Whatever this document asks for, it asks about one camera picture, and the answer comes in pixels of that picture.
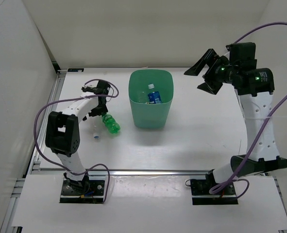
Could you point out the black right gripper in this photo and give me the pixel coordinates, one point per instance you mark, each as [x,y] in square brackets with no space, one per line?
[211,58]

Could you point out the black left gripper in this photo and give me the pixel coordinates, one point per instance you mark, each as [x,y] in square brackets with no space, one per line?
[98,112]

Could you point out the clear unlabelled plastic bottle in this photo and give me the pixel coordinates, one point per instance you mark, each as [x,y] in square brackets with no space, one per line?
[96,123]

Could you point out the green soda bottle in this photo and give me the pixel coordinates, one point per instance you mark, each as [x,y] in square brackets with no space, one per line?
[110,123]

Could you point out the clear bottle white blue label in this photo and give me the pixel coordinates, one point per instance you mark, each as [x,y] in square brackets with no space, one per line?
[142,97]

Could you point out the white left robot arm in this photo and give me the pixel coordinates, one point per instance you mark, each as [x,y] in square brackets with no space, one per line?
[63,133]

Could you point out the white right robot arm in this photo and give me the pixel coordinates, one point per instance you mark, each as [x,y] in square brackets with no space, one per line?
[254,89]

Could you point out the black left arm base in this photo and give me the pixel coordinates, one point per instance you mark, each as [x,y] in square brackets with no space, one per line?
[87,191]

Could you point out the green plastic bin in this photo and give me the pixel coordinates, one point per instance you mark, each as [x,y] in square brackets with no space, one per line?
[150,116]

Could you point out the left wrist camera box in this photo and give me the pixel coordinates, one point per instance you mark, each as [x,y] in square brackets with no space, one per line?
[102,88]

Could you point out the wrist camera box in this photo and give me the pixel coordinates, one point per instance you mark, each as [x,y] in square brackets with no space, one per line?
[102,88]
[242,55]

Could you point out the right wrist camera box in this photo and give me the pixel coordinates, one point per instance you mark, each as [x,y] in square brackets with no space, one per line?
[242,55]

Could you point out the aluminium front table rail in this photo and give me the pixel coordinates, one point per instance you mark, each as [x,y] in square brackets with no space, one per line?
[127,172]

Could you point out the aluminium table rail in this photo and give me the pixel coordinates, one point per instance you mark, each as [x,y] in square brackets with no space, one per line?
[34,160]
[127,172]

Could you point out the aluminium left table rail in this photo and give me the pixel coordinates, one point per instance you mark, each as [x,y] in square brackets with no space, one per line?
[34,160]

